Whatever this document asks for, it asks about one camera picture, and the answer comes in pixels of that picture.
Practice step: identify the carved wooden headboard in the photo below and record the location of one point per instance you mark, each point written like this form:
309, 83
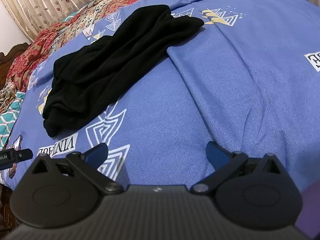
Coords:
7, 62

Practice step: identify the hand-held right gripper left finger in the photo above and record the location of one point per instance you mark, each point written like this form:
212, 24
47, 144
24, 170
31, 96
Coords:
96, 153

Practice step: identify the beige leaf-patterned curtain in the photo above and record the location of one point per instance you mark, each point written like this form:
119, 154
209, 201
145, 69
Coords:
37, 0

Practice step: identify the teal patterned cloth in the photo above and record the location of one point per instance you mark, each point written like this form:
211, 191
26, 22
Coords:
10, 120

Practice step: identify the red patchwork quilt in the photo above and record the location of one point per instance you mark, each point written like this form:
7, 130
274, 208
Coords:
37, 45

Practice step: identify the blue printed bedsheet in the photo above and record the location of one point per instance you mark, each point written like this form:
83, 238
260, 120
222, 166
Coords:
200, 92

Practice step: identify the purple clothing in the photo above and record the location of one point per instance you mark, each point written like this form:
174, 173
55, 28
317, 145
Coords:
312, 210

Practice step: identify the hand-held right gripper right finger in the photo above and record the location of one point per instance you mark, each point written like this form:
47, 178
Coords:
216, 155

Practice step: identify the black pants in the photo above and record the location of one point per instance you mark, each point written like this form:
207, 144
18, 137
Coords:
100, 67

